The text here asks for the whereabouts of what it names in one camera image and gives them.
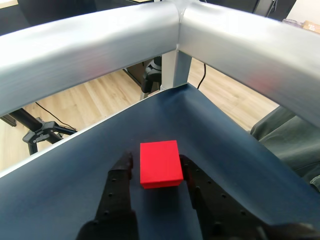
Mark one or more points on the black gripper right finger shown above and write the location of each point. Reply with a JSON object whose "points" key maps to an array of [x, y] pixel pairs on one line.
{"points": [[220, 215]]}

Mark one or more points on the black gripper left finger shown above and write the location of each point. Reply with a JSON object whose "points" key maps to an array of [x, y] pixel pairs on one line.
{"points": [[116, 195]]}

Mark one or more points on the red cube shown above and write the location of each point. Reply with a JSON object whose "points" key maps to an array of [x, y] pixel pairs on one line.
{"points": [[160, 162]]}

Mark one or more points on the dark blue-grey table mat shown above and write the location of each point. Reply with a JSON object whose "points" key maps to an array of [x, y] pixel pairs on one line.
{"points": [[75, 187]]}

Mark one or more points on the person's leg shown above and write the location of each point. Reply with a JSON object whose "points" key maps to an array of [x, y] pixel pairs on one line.
{"points": [[287, 135]]}

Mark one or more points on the silver metal table frame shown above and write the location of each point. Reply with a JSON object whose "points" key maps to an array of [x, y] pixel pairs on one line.
{"points": [[100, 45]]}

